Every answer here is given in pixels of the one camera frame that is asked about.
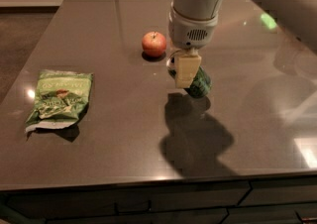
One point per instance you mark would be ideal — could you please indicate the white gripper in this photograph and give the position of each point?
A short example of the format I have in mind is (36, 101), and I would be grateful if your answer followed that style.
(188, 32)

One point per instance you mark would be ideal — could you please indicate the green soda can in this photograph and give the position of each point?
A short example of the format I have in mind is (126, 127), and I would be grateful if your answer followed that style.
(201, 84)

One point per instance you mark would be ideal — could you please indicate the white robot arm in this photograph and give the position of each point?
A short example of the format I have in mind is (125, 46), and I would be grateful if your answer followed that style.
(298, 17)

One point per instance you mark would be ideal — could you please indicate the red apple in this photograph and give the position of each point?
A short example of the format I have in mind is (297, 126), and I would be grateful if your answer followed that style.
(154, 44)

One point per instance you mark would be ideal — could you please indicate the green chip bag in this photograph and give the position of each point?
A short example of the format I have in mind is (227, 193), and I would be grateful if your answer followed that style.
(60, 99)

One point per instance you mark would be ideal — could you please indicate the dark cabinet drawer left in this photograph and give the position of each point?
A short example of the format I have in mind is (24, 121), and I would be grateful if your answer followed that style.
(79, 204)

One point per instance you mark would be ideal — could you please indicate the dark cabinet drawer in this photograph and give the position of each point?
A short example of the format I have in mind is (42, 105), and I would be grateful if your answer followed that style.
(280, 201)
(79, 204)

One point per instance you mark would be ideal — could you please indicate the dark cabinet drawer right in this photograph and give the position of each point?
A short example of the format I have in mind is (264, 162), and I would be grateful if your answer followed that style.
(280, 201)

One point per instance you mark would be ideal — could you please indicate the black drawer handle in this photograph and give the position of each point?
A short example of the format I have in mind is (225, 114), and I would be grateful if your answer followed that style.
(133, 208)

